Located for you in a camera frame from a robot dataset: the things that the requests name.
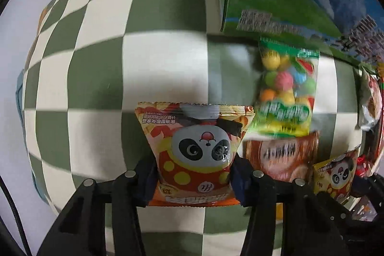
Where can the green bag of colourful candy balls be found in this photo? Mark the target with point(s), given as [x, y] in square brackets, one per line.
[282, 82]

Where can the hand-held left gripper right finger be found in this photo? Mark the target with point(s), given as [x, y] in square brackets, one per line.
[240, 184]

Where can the orange panda snack packet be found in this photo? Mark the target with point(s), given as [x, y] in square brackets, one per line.
[195, 154]

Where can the small yellow panda snack packet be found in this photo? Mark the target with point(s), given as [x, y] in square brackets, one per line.
[339, 178]

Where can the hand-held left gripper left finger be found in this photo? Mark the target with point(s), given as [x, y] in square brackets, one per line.
[147, 184]

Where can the green and white checkered cloth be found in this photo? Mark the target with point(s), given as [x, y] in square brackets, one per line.
[99, 64]

